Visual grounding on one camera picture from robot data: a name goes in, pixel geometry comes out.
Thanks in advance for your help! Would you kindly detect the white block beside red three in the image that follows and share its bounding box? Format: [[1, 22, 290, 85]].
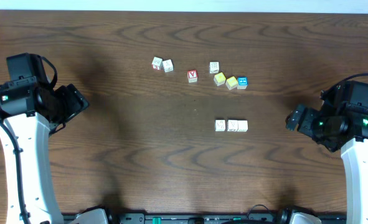
[[163, 59, 174, 72]]

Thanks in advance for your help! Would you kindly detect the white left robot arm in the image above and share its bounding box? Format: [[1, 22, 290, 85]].
[[0, 82, 89, 223]]

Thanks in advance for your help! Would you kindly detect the yellow block right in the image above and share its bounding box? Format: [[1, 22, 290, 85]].
[[225, 76, 238, 90]]

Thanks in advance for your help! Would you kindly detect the blue block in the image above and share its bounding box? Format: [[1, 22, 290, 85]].
[[237, 77, 248, 90]]

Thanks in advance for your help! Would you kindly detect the white block letter B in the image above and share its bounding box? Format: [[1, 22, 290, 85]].
[[209, 62, 220, 74]]

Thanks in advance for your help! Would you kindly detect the red letter V block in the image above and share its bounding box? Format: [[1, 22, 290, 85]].
[[187, 70, 198, 83]]

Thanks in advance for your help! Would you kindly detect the yellow block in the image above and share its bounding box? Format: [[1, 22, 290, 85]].
[[214, 72, 227, 86], [225, 76, 238, 90]]

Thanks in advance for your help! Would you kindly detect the white block red number three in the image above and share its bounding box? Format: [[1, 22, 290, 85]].
[[151, 57, 163, 70]]

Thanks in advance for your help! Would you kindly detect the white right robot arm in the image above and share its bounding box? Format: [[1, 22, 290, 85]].
[[286, 105, 368, 223]]

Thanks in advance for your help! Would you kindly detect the white block table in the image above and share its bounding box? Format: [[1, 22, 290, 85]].
[[215, 119, 226, 132]]

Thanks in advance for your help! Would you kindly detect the yellow block left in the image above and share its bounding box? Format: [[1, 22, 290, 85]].
[[214, 72, 227, 86]]

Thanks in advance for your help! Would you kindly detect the white block violin picture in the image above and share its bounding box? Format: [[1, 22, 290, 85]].
[[227, 119, 238, 132]]

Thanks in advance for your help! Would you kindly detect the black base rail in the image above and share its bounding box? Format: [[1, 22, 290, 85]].
[[62, 212, 348, 224]]

